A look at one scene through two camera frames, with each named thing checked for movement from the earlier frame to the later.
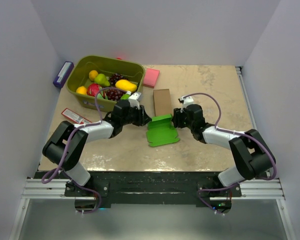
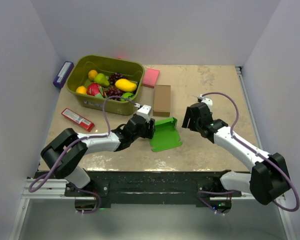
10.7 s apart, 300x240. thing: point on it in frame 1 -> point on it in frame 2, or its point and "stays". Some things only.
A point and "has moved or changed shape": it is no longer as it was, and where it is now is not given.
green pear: (101, 79) stays
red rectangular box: (75, 116) stays
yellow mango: (125, 85) stays
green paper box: (161, 130) has moved or changed shape
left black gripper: (143, 118) -> (149, 132)
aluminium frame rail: (35, 189) stays
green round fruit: (125, 97) stays
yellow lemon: (81, 90) stays
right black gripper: (177, 115) -> (187, 116)
